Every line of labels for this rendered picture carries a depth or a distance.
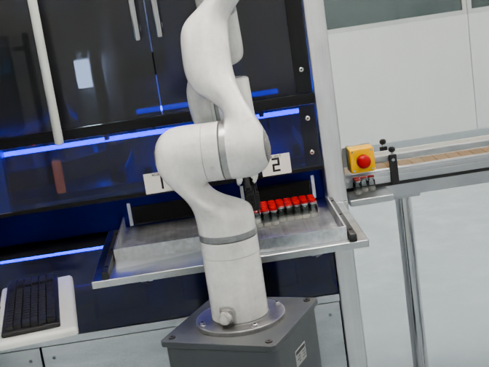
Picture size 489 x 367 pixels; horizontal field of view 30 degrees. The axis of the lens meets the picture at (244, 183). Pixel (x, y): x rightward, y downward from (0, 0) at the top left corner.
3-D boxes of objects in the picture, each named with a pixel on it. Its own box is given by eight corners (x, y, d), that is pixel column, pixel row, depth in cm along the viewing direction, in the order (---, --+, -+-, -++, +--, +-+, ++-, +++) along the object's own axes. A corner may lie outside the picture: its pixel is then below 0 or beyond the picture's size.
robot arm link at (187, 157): (254, 240, 182) (237, 123, 177) (164, 250, 185) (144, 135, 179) (259, 223, 194) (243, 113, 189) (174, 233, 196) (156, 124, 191)
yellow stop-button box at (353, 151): (347, 169, 272) (345, 145, 270) (371, 165, 272) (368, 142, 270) (351, 174, 264) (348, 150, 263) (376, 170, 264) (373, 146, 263)
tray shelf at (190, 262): (109, 237, 273) (108, 231, 273) (339, 202, 275) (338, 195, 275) (92, 289, 227) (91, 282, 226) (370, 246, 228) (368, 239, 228)
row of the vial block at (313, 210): (255, 224, 256) (252, 208, 255) (318, 214, 256) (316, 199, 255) (255, 226, 254) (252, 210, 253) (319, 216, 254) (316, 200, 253)
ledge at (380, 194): (343, 196, 281) (342, 190, 280) (384, 189, 281) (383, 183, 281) (351, 207, 267) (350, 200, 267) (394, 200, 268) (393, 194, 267)
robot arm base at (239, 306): (265, 338, 181) (252, 250, 177) (180, 335, 189) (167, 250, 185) (298, 303, 197) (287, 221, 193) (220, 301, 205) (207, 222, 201)
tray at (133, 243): (124, 228, 273) (122, 217, 272) (210, 215, 274) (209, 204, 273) (115, 262, 240) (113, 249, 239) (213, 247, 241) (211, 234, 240)
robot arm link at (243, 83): (219, 135, 223) (257, 129, 223) (209, 82, 221) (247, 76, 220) (221, 130, 232) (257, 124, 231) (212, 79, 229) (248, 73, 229)
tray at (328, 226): (239, 221, 263) (237, 209, 262) (328, 207, 263) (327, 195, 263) (245, 255, 230) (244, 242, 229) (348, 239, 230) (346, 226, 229)
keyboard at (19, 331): (8, 288, 256) (6, 280, 255) (57, 279, 258) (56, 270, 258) (1, 338, 218) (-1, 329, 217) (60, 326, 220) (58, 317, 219)
